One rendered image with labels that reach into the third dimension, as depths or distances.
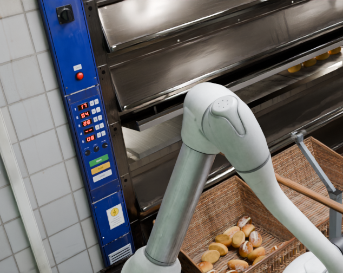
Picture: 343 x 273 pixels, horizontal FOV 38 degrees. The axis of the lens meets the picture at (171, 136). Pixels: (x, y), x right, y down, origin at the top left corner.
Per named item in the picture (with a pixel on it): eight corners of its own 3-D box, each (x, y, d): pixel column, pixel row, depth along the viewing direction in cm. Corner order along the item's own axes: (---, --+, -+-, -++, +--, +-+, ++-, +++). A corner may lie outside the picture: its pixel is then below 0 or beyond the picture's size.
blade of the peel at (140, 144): (228, 117, 254) (228, 112, 253) (139, 159, 227) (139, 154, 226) (184, 99, 281) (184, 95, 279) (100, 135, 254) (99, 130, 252)
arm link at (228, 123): (282, 153, 123) (258, 131, 134) (255, 95, 114) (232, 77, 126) (237, 181, 122) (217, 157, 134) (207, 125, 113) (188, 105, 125)
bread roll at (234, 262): (228, 264, 242) (227, 274, 239) (226, 257, 237) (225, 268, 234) (249, 266, 239) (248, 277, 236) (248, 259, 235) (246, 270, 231)
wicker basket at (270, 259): (158, 264, 252) (149, 220, 239) (238, 215, 279) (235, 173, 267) (222, 318, 215) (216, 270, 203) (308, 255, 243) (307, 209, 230)
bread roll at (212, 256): (223, 259, 245) (219, 260, 250) (217, 246, 246) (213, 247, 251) (205, 267, 241) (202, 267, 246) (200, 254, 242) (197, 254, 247)
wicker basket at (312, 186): (244, 214, 279) (240, 172, 267) (310, 174, 306) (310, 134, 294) (313, 255, 242) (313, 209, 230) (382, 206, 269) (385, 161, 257)
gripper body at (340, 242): (323, 237, 157) (342, 224, 162) (323, 258, 161) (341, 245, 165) (343, 248, 151) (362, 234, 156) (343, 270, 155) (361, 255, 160)
